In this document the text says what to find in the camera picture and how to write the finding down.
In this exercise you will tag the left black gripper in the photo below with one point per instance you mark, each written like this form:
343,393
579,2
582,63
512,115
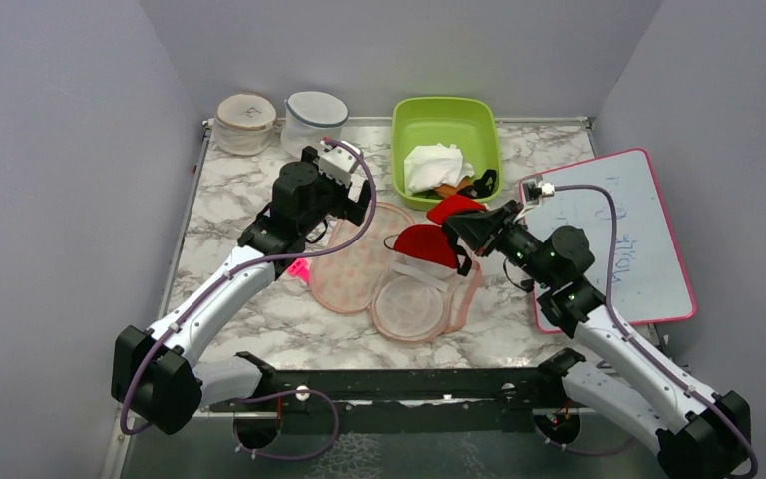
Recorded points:
354,210

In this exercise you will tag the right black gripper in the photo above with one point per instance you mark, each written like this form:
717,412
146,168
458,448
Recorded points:
480,230

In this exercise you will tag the red and black bra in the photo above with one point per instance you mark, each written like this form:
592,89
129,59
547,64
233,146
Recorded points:
429,242

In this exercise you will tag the floral mesh laundry bag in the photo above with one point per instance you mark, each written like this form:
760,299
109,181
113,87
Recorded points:
409,300

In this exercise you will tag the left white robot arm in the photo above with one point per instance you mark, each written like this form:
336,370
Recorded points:
156,376

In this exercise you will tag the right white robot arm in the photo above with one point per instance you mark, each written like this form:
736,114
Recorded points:
693,431

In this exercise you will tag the beige round laundry bag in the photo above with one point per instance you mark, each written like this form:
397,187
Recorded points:
243,124

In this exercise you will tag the orange and black items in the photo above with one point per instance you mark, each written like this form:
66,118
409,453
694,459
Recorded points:
479,188

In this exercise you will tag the crumpled white cloth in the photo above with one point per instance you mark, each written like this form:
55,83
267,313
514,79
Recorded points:
430,166

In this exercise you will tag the pink plastic clip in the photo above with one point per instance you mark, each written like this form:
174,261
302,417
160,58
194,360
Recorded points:
300,270

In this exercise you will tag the green plastic bin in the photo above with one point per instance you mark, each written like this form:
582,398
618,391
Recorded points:
466,123

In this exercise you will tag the pink framed whiteboard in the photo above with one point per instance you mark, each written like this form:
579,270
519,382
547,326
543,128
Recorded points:
616,201

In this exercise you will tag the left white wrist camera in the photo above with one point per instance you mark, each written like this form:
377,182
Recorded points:
338,160

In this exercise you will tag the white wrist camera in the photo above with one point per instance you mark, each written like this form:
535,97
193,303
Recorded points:
338,160
533,192

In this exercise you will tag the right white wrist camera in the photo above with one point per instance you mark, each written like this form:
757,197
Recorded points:
533,192

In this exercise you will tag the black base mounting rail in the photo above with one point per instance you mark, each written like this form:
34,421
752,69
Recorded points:
312,402

